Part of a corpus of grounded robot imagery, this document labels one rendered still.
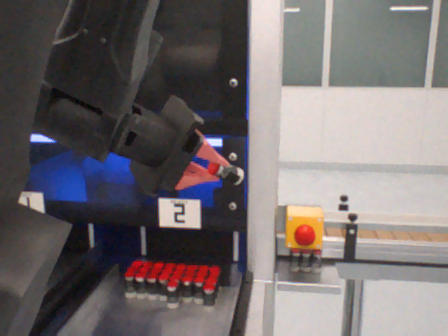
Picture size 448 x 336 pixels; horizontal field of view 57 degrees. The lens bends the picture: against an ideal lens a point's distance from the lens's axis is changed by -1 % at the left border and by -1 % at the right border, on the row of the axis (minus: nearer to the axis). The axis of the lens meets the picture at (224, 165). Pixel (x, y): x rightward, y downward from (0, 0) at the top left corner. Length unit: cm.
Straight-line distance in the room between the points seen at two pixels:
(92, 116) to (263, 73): 50
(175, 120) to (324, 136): 505
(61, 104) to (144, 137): 12
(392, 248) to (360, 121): 456
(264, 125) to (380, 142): 484
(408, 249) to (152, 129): 72
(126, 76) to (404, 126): 540
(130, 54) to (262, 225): 60
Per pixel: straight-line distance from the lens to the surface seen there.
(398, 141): 565
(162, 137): 44
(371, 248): 99
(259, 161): 80
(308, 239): 81
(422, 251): 102
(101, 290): 84
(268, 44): 78
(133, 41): 29
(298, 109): 541
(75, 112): 33
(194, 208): 84
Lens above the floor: 131
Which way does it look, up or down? 13 degrees down
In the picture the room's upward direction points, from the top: straight up
